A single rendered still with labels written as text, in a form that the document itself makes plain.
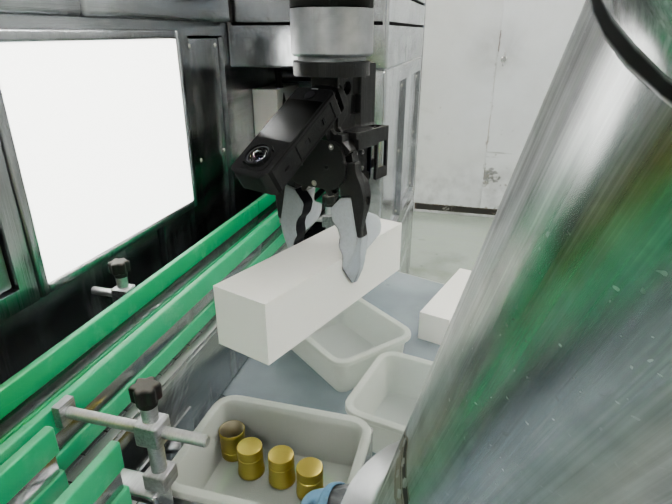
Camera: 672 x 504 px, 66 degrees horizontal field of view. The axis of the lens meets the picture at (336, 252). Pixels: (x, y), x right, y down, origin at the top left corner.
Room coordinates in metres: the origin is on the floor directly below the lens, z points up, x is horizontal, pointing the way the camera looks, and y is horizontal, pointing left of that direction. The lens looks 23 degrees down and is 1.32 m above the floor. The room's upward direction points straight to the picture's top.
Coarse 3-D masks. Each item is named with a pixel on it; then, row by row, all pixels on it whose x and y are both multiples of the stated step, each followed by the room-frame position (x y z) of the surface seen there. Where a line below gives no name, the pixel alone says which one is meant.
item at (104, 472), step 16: (112, 448) 0.36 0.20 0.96; (96, 464) 0.35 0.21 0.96; (112, 464) 0.36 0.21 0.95; (80, 480) 0.33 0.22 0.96; (96, 480) 0.34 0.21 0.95; (112, 480) 0.35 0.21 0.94; (64, 496) 0.31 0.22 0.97; (80, 496) 0.32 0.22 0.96; (96, 496) 0.33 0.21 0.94; (112, 496) 0.35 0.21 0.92; (128, 496) 0.37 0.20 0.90
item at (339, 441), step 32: (224, 416) 0.58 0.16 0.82; (256, 416) 0.58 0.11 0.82; (288, 416) 0.56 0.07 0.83; (320, 416) 0.55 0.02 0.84; (352, 416) 0.55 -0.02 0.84; (192, 448) 0.50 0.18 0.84; (320, 448) 0.55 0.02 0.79; (352, 448) 0.54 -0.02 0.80; (192, 480) 0.48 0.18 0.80; (224, 480) 0.51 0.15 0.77; (256, 480) 0.51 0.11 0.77
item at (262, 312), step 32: (384, 224) 0.57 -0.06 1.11; (288, 256) 0.47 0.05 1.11; (320, 256) 0.47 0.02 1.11; (384, 256) 0.54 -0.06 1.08; (224, 288) 0.40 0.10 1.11; (256, 288) 0.40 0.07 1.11; (288, 288) 0.40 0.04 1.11; (320, 288) 0.44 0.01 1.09; (352, 288) 0.48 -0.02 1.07; (224, 320) 0.40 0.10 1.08; (256, 320) 0.38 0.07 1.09; (288, 320) 0.40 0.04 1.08; (320, 320) 0.44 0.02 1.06; (256, 352) 0.38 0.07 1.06
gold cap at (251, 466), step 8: (248, 440) 0.54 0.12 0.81; (256, 440) 0.54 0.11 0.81; (240, 448) 0.52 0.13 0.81; (248, 448) 0.52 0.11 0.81; (256, 448) 0.52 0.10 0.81; (240, 456) 0.51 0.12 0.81; (248, 456) 0.51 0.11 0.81; (256, 456) 0.51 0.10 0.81; (240, 464) 0.51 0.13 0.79; (248, 464) 0.51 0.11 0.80; (256, 464) 0.51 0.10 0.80; (240, 472) 0.51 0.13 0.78; (248, 472) 0.51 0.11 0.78; (256, 472) 0.51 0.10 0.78; (248, 480) 0.51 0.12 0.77
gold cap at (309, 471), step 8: (304, 464) 0.49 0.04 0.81; (312, 464) 0.49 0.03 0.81; (320, 464) 0.49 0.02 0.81; (296, 472) 0.49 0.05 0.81; (304, 472) 0.48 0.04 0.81; (312, 472) 0.48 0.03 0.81; (320, 472) 0.48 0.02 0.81; (304, 480) 0.47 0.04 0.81; (312, 480) 0.47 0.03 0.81; (320, 480) 0.48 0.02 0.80; (296, 488) 0.49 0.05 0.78; (304, 488) 0.47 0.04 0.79; (312, 488) 0.47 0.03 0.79
